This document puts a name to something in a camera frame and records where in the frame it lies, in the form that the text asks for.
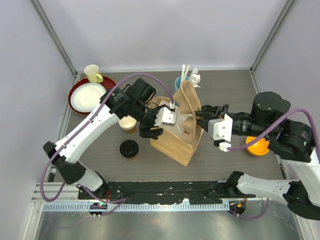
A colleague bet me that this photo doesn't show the stack of paper cups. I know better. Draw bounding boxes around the stack of paper cups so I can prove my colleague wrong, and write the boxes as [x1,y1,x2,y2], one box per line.
[118,116,137,135]

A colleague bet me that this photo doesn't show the orange bowl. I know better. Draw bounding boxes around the orange bowl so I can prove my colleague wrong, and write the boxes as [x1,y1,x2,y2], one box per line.
[246,138,269,156]

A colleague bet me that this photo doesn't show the paper cup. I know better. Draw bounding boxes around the paper cup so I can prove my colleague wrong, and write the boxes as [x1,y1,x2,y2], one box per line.
[127,154,139,161]

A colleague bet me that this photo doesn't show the aluminium front rail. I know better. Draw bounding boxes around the aluminium front rail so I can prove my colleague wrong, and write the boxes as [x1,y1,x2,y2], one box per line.
[31,179,306,213]

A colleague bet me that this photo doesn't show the brown paper bag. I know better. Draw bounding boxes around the brown paper bag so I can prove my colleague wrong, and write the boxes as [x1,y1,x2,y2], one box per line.
[149,96,205,167]

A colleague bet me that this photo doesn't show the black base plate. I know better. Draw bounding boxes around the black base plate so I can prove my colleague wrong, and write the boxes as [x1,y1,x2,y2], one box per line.
[93,180,255,205]

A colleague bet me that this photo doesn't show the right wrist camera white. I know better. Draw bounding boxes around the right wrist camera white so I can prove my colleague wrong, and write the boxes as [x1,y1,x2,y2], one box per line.
[207,114,233,152]

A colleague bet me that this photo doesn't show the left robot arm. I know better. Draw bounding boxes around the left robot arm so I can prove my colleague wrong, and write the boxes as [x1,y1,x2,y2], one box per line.
[43,78,169,200]

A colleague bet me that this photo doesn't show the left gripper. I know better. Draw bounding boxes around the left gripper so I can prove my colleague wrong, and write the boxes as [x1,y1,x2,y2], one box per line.
[131,101,169,140]

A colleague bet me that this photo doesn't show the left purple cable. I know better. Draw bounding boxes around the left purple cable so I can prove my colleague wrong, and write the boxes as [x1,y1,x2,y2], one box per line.
[39,72,177,230]

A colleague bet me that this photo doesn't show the black lid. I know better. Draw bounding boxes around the black lid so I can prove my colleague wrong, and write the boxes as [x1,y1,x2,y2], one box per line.
[119,139,139,159]

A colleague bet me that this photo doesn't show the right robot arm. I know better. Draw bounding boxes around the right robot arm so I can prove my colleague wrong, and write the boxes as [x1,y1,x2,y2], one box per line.
[195,91,320,221]

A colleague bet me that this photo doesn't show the blue straw holder cup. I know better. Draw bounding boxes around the blue straw holder cup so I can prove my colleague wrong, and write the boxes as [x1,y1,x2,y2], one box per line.
[174,76,182,92]

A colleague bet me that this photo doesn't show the white paper plate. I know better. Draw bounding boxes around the white paper plate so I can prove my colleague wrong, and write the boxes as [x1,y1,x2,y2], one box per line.
[70,83,106,113]

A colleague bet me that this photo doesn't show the white wrapped straws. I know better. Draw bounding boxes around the white wrapped straws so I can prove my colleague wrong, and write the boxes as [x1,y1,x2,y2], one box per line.
[180,64,201,88]

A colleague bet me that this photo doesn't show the yellow mug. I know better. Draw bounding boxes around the yellow mug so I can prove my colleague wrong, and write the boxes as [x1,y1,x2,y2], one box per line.
[84,64,104,84]

